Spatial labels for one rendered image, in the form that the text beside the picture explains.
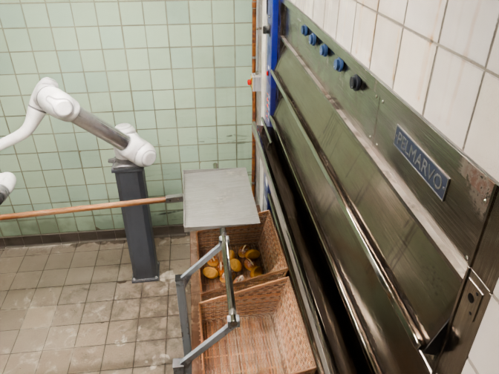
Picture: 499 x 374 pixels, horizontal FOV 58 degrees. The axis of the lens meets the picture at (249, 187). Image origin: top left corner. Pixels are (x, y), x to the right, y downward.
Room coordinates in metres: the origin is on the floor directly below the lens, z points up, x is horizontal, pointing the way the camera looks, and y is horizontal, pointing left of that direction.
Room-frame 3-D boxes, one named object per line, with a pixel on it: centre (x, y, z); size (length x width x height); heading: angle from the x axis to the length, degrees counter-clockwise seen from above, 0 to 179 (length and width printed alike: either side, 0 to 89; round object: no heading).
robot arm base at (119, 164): (2.67, 0.84, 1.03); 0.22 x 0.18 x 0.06; 98
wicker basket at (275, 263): (2.02, 0.07, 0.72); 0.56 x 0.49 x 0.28; 8
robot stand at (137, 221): (2.67, 0.82, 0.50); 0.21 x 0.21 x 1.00; 8
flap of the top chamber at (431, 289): (1.48, -0.27, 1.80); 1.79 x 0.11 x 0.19; 7
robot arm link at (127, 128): (2.66, 0.81, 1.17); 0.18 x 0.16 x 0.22; 41
